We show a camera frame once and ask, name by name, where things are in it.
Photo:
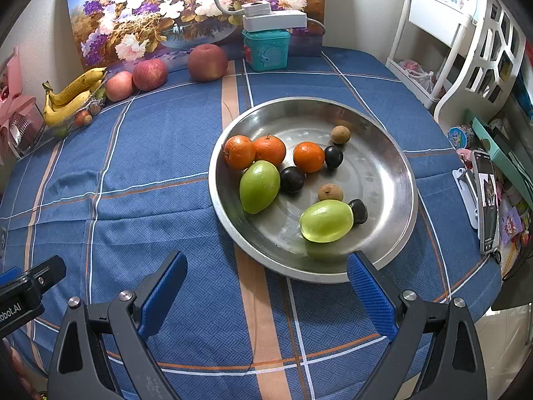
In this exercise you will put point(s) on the floral painting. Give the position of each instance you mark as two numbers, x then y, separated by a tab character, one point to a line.
137	12

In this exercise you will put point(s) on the dark purple plum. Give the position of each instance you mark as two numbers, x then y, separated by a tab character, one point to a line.
333	156
358	211
292	179

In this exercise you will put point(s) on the flat teal box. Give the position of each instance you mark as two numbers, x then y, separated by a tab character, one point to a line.
495	150

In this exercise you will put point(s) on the teal plastic box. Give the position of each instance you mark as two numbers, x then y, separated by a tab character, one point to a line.
266	50

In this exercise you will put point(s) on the yellow banana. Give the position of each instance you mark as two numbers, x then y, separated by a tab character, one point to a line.
77	86
66	109

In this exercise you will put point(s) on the round steel plate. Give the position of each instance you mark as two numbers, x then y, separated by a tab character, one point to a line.
374	166

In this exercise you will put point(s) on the green mango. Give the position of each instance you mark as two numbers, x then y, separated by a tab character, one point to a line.
259	186
326	221

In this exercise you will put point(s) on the small orange-red fruit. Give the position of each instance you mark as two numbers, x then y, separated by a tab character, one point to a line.
83	118

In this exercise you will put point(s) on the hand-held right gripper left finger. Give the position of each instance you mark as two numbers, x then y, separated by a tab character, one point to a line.
164	296

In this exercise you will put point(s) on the patterned tape roll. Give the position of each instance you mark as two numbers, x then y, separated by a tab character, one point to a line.
460	136

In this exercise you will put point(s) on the pink plastic bag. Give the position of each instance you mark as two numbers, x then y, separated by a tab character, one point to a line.
416	76

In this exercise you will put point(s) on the large dark red apple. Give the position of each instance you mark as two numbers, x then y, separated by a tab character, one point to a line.
207	62

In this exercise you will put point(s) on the blue plaid tablecloth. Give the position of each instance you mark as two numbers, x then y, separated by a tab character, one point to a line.
145	175

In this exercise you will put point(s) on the pink flower bouquet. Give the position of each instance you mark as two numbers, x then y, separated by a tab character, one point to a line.
16	108

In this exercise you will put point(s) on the orange tangerine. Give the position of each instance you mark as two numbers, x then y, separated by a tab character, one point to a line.
308	157
239	152
270	150

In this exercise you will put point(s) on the white lattice shelf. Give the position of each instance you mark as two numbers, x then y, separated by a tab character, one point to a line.
483	37

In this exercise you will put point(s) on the colourful sticker sheet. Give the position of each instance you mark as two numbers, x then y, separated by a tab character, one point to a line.
511	221

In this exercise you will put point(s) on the small green fruit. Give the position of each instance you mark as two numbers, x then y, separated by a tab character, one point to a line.
60	131

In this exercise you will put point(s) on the brown kiwi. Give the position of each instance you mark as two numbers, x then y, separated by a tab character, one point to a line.
330	193
340	134

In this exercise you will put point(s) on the white phone stand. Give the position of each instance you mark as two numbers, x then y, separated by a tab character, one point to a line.
464	183

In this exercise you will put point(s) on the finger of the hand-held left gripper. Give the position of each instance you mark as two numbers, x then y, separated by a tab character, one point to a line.
41	277
9	275

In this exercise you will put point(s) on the clear plastic fruit tray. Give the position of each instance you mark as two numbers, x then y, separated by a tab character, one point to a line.
95	106

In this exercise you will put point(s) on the pink apple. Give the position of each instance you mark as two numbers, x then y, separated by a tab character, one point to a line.
119	86

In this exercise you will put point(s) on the black smartphone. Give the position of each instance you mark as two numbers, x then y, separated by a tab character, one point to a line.
487	216

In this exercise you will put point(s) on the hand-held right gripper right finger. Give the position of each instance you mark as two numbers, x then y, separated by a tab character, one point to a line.
370	296

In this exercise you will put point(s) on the white power strip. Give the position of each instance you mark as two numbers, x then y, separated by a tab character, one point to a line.
283	21

